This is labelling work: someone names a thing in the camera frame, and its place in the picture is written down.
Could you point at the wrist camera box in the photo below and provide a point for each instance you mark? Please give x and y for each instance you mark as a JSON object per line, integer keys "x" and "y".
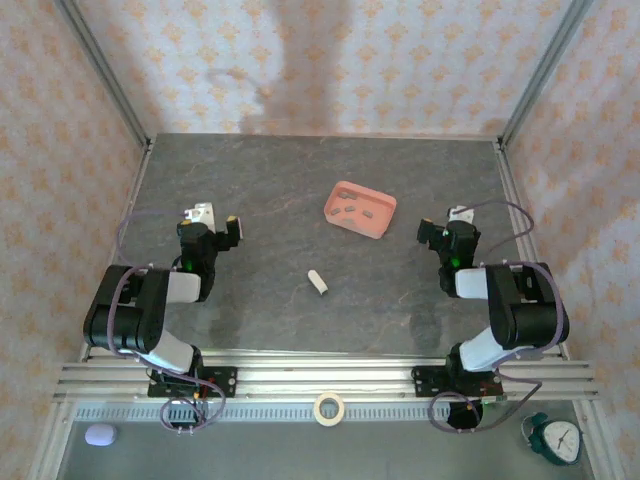
{"x": 465, "y": 215}
{"x": 202, "y": 212}

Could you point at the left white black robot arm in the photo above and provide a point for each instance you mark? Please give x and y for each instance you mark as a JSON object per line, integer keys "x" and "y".
{"x": 130, "y": 310}

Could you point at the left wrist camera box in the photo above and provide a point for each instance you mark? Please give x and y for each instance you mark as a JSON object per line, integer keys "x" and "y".
{"x": 202, "y": 212}

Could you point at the beige masking tape roll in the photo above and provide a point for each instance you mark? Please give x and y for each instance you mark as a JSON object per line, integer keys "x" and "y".
{"x": 318, "y": 410}

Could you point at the aluminium side rail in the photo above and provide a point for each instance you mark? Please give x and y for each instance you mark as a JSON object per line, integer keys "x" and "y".
{"x": 134, "y": 195}
{"x": 510, "y": 175}

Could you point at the pink plastic tray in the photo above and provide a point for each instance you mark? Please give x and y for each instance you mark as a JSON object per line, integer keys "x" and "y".
{"x": 372, "y": 226}

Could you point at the aluminium frame post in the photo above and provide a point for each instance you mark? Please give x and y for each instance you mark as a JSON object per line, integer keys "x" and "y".
{"x": 545, "y": 70}
{"x": 102, "y": 70}

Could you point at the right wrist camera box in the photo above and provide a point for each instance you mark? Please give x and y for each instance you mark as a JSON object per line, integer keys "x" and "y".
{"x": 465, "y": 215}

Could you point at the green white analog timer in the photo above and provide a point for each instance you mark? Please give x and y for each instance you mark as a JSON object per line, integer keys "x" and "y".
{"x": 562, "y": 440}

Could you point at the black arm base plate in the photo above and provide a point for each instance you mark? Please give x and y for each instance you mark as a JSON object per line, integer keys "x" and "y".
{"x": 225, "y": 382}
{"x": 425, "y": 382}

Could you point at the small lavender case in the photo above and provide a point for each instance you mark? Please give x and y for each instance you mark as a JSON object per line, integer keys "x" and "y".
{"x": 100, "y": 435}

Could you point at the aluminium frame leg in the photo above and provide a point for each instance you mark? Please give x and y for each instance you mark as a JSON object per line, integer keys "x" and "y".
{"x": 597, "y": 450}
{"x": 52, "y": 440}

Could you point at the long aluminium base rail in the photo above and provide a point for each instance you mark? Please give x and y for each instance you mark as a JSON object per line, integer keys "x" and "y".
{"x": 325, "y": 380}

